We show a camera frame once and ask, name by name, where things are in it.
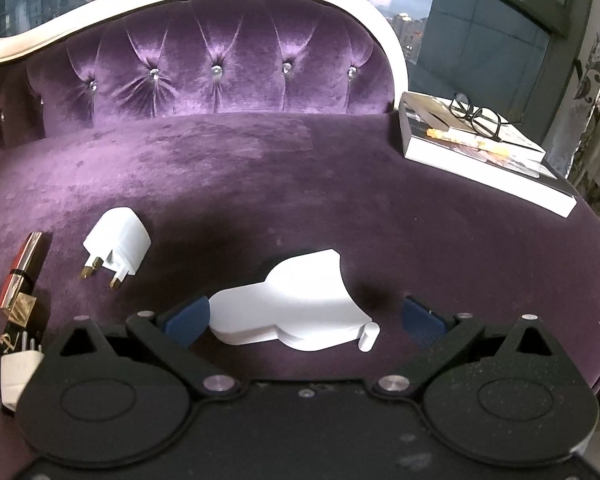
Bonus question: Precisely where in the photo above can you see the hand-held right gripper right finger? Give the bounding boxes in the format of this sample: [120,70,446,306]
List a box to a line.
[372,295,563,401]

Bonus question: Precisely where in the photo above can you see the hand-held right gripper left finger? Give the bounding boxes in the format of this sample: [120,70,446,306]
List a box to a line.
[50,295,242,401]

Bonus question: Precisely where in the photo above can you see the white travel adapter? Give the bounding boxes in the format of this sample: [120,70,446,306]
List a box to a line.
[208,248,381,354]

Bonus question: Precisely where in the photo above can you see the white three-pin plug charger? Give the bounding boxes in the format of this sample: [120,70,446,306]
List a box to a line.
[82,206,153,290]

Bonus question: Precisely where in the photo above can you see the small gold cube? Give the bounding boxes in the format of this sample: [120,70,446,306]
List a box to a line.
[6,294,39,325]

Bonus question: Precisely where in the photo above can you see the rose gold lipstick tube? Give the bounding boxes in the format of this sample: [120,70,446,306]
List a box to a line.
[0,232,44,311]

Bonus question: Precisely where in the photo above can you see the white two-pin charger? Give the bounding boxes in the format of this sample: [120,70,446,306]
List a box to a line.
[1,331,47,412]

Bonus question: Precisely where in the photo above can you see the black box gold print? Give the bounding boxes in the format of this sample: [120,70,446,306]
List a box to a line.
[0,327,32,361]

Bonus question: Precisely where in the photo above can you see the thick white book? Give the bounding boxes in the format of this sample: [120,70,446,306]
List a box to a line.
[399,104,579,219]

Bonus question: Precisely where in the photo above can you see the purple velvet tufted sofa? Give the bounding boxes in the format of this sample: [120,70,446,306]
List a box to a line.
[0,0,600,397]

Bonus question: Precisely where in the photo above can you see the white orange pen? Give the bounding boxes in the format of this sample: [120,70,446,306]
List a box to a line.
[426,127,512,157]

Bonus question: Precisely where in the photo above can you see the thin glossy book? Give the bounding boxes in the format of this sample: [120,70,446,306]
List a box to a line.
[402,91,557,179]

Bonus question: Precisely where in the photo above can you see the black round eyeglasses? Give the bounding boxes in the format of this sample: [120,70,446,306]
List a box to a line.
[448,92,524,142]

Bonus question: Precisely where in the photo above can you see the large glass window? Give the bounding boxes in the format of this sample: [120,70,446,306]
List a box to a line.
[0,0,589,107]

